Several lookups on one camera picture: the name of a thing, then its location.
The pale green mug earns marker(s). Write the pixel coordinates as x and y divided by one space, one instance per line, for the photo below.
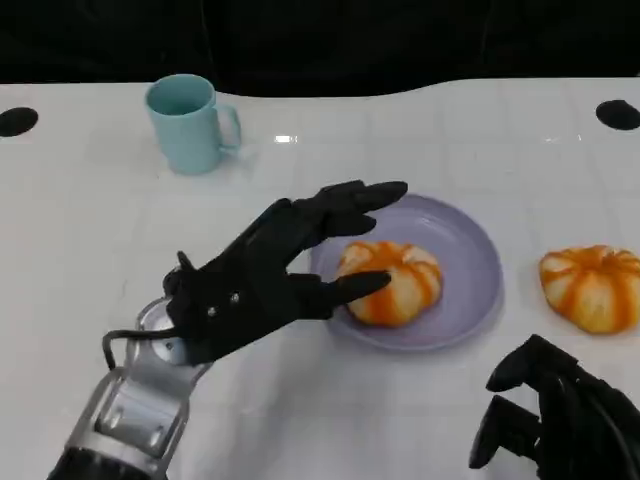
182 130

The orange white toy bread roll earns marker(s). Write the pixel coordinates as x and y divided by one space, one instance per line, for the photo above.
395 285
595 290

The lilac plate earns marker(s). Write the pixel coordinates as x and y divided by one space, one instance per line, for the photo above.
465 240

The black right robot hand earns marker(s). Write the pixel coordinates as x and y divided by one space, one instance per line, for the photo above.
565 410

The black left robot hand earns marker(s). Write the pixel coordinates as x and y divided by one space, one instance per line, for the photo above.
280 235

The black table grommet hole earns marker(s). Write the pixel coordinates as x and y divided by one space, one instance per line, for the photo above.
17 121
619 115

